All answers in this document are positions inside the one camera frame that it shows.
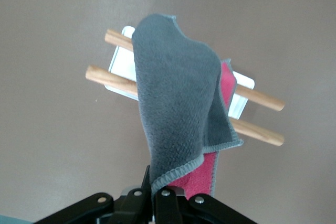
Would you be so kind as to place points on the wooden chopsticks pair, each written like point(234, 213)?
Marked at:
point(110, 78)

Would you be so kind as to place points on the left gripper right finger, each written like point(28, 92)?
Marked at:
point(189, 211)

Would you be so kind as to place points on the grey and pink towel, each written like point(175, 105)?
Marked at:
point(173, 90)

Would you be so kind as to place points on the white rack base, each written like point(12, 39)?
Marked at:
point(120, 61)

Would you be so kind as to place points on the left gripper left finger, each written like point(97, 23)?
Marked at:
point(126, 208)

